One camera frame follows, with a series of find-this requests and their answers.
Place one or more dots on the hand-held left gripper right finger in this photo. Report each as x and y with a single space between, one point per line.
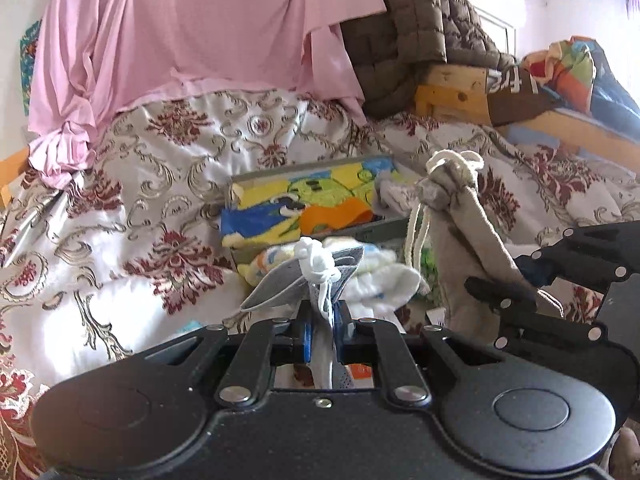
341 337

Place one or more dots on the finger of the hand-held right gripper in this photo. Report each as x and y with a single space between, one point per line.
545 332
590 252

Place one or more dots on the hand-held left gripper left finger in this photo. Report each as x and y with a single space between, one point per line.
307 340

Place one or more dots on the grey face mask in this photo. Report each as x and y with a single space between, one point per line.
280 280

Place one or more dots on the striped white cloth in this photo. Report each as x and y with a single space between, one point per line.
382 267

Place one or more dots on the cartoon picture box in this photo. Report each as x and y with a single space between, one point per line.
370 232

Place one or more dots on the green white patterned cloth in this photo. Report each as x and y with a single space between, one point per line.
428 267

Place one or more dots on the light blue sheet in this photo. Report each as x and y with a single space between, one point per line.
532 137

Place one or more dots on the cartoon print towel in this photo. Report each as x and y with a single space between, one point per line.
300 205

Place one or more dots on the white knit cloth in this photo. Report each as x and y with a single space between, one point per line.
397 190

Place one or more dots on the brown printed cloth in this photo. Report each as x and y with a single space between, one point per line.
520 102

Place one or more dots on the colourful patterned blanket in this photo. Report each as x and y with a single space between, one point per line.
590 80

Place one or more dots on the floral bed blanket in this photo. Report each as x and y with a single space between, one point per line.
150 210

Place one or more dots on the brown quilted jacket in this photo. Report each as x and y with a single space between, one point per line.
415 35

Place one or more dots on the pink hanging sheet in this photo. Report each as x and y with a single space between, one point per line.
190 25

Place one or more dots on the wooden bunk bed frame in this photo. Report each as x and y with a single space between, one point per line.
460 92

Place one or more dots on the wooden bed rail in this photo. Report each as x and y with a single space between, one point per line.
10 170

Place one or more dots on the wall poster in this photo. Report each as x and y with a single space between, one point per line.
27 60

